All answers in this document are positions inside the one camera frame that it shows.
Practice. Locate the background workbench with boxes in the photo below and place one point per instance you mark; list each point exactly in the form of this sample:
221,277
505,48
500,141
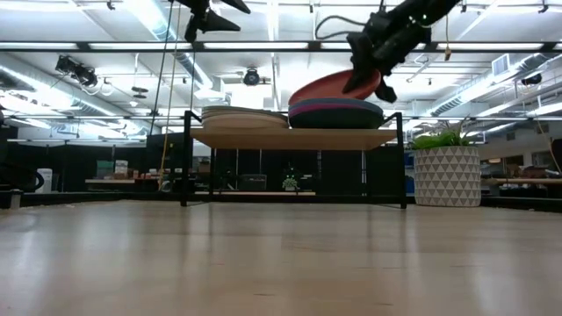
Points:
120,171

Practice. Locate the background wooden desk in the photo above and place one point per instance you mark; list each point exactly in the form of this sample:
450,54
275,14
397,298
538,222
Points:
522,181

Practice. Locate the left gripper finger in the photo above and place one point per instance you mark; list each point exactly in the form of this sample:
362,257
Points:
239,5
208,24

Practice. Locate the round black ceiling fixture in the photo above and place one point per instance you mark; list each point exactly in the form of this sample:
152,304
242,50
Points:
251,77

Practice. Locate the wooden shelf black metal frame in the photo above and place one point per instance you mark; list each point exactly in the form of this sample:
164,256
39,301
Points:
290,139

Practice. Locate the overhead rig light bar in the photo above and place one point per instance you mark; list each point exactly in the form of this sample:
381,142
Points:
254,45

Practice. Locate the pale peach plate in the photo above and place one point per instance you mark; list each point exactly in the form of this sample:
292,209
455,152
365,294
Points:
246,123

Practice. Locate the black ceiling spotlight cluster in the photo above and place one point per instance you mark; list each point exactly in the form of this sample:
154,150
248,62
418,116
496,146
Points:
81,74

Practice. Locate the pink plate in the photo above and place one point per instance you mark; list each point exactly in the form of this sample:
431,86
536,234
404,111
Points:
333,120

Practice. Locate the small black ceiling fixture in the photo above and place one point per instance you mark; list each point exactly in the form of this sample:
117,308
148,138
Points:
531,79

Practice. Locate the black background case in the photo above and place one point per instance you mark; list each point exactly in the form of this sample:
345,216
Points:
252,182

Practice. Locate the orange red plate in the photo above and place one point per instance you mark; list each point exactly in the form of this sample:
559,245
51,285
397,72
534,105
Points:
320,90

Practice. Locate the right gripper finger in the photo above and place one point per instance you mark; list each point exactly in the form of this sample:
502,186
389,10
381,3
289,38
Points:
385,90
358,81

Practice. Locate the white ceiling vent box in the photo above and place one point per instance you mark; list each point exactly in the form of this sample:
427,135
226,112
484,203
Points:
500,65

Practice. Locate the succulent in patterned white pot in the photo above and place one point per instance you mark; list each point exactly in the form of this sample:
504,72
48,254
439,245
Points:
447,175

